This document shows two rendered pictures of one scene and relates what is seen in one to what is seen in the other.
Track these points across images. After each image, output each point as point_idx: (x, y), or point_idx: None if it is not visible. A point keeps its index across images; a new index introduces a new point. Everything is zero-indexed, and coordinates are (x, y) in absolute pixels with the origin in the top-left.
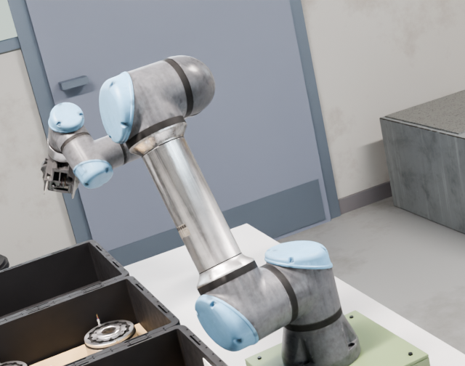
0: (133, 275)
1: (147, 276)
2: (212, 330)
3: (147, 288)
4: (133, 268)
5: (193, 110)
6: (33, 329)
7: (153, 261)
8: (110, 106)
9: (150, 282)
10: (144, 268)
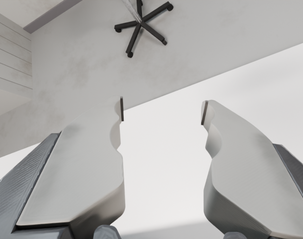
0: (271, 98)
1: (297, 113)
2: None
3: (299, 159)
4: (269, 73)
5: None
6: None
7: None
8: None
9: None
10: (289, 81)
